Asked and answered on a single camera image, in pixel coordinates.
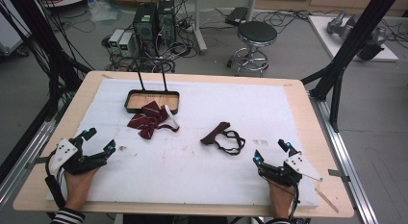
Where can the thin wooden stick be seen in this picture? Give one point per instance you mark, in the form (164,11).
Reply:
(327,201)

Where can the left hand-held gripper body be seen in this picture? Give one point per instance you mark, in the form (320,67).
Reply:
(72,160)

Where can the person's right hand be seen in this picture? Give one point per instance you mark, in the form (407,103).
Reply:
(281,201)

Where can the flat black box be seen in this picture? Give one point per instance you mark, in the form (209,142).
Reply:
(236,15)

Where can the black round stool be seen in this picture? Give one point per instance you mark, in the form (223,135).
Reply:
(256,33)

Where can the black computer tower green label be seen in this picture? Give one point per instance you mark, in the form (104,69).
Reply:
(145,25)

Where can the clear plastic bag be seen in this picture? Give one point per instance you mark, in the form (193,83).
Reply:
(104,11)

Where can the grey and black robot part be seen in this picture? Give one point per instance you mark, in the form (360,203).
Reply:
(373,44)

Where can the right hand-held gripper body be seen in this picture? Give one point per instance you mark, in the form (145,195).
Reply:
(282,175)

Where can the white power supply unit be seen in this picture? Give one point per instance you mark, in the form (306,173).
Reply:
(115,39)
(126,44)

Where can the black rack with wooden base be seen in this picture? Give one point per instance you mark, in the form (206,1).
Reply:
(152,101)

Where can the person's left hand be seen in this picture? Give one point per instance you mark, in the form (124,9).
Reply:
(77,188)

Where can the grey metal bracket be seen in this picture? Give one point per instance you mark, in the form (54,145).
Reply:
(339,175)
(38,160)

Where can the white floor board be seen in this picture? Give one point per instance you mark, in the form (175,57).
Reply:
(324,31)

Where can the white foam mat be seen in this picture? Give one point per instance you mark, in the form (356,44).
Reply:
(192,172)

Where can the aluminium rail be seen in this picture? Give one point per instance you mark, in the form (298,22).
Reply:
(346,160)
(29,153)

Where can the white desk leg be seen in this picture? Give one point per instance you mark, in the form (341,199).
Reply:
(199,28)

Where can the computer towers on floor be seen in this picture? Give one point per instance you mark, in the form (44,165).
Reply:
(179,49)

